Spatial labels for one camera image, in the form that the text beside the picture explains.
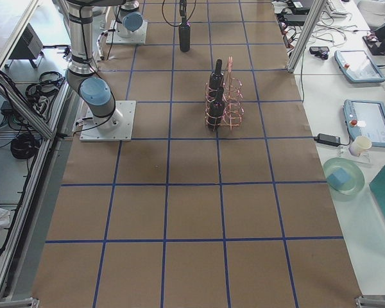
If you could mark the dark bottle in basket rear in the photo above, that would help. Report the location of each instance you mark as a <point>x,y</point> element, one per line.
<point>216,77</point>

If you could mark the blue teach pendant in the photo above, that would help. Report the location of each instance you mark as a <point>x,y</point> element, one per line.
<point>366,118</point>
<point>358,66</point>

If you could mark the dark bottle in basket front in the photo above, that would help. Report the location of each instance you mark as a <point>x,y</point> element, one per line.
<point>216,110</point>

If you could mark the blue teach pendant far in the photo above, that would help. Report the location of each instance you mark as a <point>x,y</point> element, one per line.
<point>358,66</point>

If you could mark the green glass bowl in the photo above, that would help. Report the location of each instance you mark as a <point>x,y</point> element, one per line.
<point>351,168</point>

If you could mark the black power adapter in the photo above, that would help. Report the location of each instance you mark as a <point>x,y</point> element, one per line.
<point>329,140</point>

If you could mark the dark bottle in basket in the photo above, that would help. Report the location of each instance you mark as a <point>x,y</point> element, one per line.
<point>216,77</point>
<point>216,110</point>

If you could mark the grey control box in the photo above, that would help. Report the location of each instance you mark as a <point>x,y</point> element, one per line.
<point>28,47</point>

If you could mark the copper wire wine basket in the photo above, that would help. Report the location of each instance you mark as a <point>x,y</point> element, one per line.
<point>232,96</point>

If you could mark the blue teach pendant near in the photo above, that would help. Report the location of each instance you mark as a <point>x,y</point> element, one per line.
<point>366,118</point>

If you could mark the blue foam block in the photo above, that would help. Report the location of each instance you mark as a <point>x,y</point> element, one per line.
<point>339,179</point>

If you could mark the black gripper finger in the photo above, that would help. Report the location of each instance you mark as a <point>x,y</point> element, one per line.
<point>182,8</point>

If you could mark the aluminium frame post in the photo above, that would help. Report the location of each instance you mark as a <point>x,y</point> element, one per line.
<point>309,25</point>

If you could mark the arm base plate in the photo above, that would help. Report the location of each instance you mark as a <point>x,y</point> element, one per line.
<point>123,36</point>
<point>119,127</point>

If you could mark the white paper cup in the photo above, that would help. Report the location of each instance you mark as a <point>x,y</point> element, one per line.
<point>360,145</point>

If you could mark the dark wine bottle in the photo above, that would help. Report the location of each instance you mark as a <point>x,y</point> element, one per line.
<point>184,35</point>

